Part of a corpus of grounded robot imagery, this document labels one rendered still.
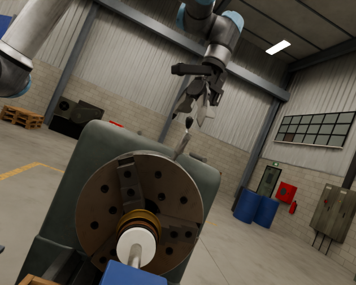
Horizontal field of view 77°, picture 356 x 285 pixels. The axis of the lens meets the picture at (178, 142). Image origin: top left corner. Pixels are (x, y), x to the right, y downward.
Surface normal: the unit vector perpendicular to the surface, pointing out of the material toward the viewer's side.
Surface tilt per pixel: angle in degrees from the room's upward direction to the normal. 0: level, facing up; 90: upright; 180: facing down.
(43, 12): 98
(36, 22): 97
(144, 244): 90
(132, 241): 90
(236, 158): 90
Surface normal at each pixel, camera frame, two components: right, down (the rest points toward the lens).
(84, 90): 0.21, 0.07
